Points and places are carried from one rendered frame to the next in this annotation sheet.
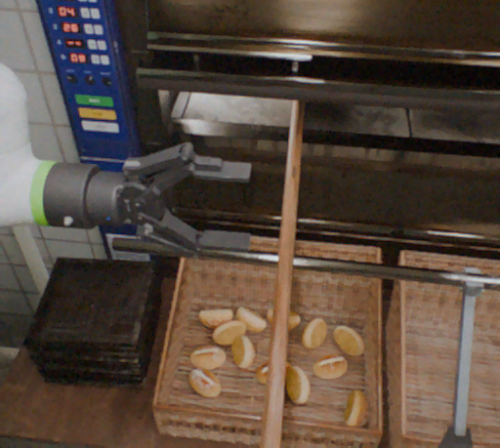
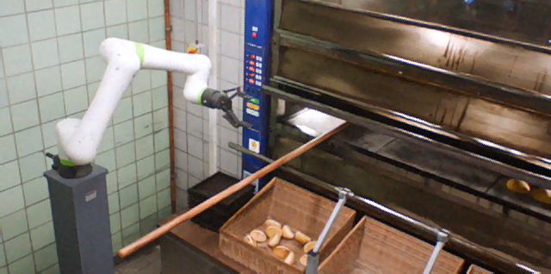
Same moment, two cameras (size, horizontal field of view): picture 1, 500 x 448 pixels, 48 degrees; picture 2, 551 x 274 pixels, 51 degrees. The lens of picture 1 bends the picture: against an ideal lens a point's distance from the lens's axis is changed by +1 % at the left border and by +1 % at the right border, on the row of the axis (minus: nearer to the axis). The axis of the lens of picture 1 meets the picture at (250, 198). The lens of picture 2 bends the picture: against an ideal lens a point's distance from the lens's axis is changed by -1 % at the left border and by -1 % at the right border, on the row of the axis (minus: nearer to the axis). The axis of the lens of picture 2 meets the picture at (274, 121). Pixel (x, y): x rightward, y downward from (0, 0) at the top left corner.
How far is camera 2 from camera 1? 199 cm
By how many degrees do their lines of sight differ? 32
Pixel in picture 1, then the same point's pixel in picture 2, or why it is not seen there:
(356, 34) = (343, 92)
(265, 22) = (313, 81)
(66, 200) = (207, 95)
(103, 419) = (201, 239)
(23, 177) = (200, 87)
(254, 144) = (307, 136)
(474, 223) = (397, 206)
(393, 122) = (373, 146)
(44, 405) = (183, 226)
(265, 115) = (321, 128)
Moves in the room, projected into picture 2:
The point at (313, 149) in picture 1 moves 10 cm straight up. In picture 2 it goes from (330, 145) to (331, 127)
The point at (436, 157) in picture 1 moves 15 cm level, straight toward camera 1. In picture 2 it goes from (378, 162) to (355, 169)
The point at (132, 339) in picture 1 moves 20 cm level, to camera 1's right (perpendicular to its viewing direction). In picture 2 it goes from (226, 202) to (256, 214)
